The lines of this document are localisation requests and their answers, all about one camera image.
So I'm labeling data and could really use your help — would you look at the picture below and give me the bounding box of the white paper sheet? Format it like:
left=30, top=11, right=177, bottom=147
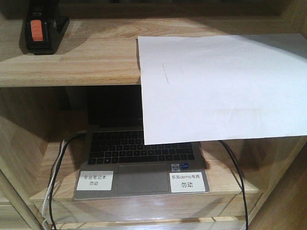
left=138, top=34, right=307, bottom=144

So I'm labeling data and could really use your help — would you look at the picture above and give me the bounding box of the black stapler with orange button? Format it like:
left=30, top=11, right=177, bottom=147
left=24, top=0, right=70, bottom=55

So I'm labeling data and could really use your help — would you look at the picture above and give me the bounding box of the silver laptop black keyboard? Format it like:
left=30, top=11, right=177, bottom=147
left=74, top=85, right=209, bottom=200

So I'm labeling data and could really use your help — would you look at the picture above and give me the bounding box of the white label sticker right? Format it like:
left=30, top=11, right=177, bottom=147
left=170, top=172, right=207, bottom=193

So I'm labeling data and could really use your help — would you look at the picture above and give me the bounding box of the white label sticker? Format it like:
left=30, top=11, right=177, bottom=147
left=76, top=171, right=113, bottom=191
left=170, top=172, right=207, bottom=193

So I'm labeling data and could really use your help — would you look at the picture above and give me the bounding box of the white label sticker left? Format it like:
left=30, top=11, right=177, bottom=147
left=76, top=171, right=113, bottom=191

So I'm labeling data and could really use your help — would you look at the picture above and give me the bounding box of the wooden shelf unit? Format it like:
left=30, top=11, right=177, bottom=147
left=0, top=0, right=307, bottom=230

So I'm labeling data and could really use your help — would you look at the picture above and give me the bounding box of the black cable left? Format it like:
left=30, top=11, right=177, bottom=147
left=48, top=133, right=85, bottom=230

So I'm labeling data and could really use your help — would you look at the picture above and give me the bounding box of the black cable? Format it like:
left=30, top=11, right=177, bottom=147
left=219, top=140, right=249, bottom=230
left=48, top=133, right=85, bottom=230

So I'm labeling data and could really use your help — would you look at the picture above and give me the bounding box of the white cable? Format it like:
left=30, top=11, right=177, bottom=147
left=42, top=129, right=87, bottom=230

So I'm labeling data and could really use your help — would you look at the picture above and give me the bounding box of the black cable right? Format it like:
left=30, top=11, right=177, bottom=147
left=219, top=140, right=249, bottom=230

